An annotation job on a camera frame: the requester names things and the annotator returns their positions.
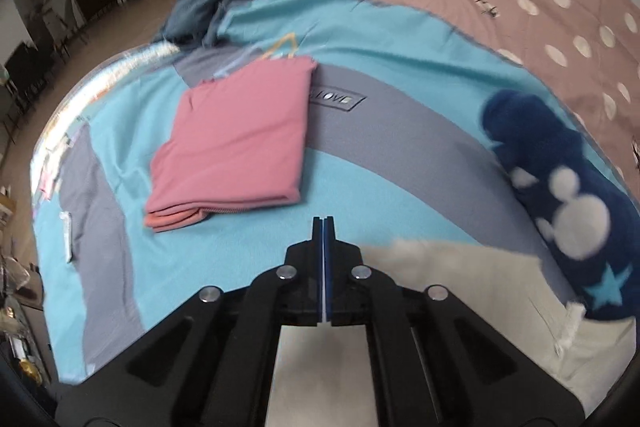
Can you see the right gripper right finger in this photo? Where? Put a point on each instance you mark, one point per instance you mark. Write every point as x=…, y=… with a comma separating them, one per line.
x=434, y=361

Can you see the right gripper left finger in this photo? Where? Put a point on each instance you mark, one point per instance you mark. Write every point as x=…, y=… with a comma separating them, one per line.
x=215, y=341

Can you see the white t-shirt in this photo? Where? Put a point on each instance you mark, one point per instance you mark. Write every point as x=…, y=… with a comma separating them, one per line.
x=323, y=376

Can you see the navy star fleece blanket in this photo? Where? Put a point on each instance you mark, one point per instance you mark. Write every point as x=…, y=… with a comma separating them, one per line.
x=590, y=226

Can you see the folded pink garment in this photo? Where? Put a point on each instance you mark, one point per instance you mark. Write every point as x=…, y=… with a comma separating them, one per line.
x=237, y=144

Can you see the blue grey bed cover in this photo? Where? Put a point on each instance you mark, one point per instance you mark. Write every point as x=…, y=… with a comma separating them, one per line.
x=350, y=213

